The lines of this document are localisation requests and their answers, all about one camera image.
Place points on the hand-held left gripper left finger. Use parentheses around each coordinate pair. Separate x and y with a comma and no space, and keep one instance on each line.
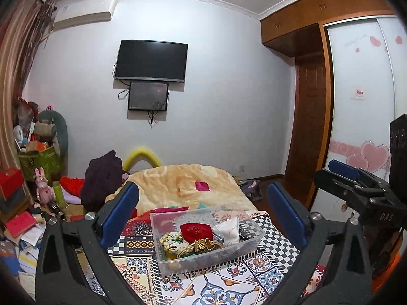
(119,217)

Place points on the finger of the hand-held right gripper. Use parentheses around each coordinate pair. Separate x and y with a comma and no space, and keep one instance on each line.
(334,181)
(343,166)

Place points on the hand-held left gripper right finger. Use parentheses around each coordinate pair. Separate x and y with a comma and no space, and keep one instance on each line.
(286,217)

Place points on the black lace band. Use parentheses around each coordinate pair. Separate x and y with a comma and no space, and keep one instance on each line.
(245,230)

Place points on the floral scarf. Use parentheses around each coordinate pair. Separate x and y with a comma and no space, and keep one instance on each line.
(171,240)

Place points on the white cloth pouch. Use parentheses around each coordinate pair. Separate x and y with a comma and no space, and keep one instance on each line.
(228,231)

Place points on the clear plastic box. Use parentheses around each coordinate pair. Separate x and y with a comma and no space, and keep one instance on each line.
(178,267)

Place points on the red cloth pouch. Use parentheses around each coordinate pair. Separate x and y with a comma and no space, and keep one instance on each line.
(195,231)

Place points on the green yellow knit sock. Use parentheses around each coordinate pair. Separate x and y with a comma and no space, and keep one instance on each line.
(190,253)

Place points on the gold pouch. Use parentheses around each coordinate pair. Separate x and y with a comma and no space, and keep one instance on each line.
(205,246)

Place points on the dark purple clothing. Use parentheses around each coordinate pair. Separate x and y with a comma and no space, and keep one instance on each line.
(101,181)

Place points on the purple bag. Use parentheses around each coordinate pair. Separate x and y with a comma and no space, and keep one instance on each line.
(251,189)

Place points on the red cloth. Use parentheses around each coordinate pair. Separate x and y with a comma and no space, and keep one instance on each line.
(170,210)

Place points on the white heart-print wardrobe door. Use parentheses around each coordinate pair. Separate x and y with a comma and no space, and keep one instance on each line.
(359,117)

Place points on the red garment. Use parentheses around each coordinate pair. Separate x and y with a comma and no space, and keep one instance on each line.
(73,186)

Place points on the black flashlight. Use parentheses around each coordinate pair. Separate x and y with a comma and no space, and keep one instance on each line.
(58,212)

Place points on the green bottle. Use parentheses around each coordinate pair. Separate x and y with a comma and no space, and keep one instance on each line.
(58,195)

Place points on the yellow foam tube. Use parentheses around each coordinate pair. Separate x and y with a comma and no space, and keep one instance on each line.
(143,157)

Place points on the yellow fleece blanket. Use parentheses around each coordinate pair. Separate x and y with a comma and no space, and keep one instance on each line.
(178,187)

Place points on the red white paper sticker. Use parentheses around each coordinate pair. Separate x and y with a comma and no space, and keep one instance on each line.
(358,92)

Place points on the pink bunny plush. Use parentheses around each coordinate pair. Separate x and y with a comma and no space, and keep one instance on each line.
(44,189)

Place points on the teal cloth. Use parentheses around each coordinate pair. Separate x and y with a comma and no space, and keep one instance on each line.
(204,206)

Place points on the pink cloth piece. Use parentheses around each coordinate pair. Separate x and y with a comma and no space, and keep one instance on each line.
(203,186)

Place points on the green storage bag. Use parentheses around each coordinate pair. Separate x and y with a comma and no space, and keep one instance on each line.
(41,163)

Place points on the patterned bedsheet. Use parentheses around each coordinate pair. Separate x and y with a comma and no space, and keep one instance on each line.
(222,289)

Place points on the pile of papers and books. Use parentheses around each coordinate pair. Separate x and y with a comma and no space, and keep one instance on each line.
(22,247)

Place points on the grey-green plush toy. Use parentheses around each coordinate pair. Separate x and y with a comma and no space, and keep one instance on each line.
(52,130)

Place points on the red box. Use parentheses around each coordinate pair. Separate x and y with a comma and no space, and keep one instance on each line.
(11,182)

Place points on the small black monitor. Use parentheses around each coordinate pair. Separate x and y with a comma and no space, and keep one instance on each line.
(148,96)

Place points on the wooden overhead cabinet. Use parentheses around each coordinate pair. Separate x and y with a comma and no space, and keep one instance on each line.
(318,16)

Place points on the striped brown curtain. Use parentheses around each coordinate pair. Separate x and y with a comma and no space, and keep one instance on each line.
(12,70)

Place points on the white air conditioner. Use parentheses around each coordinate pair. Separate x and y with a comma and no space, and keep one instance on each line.
(82,12)

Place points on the white wall socket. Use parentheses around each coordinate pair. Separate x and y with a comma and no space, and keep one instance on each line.
(241,168)

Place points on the black wall television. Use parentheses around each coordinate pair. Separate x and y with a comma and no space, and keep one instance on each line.
(151,59)

